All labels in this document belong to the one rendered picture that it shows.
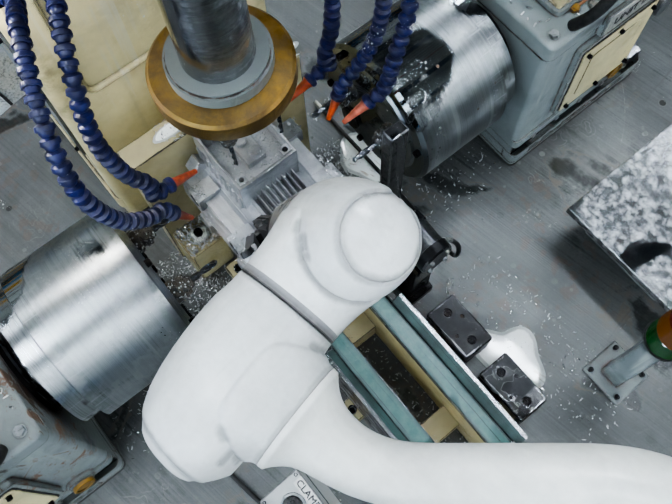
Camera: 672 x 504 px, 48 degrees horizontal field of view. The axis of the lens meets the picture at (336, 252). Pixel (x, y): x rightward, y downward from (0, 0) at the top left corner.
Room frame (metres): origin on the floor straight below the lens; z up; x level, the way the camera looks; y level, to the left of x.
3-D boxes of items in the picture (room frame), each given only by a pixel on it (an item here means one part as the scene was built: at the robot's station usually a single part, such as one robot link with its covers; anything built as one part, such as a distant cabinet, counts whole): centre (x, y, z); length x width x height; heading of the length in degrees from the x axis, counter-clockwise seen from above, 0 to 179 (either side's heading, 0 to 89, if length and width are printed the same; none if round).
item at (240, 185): (0.54, 0.12, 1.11); 0.12 x 0.11 x 0.07; 35
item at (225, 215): (0.50, 0.10, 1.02); 0.20 x 0.19 x 0.19; 35
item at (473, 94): (0.70, -0.17, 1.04); 0.41 x 0.25 x 0.25; 125
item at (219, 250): (0.50, 0.23, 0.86); 0.07 x 0.06 x 0.12; 125
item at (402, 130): (0.48, -0.09, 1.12); 0.04 x 0.03 x 0.26; 35
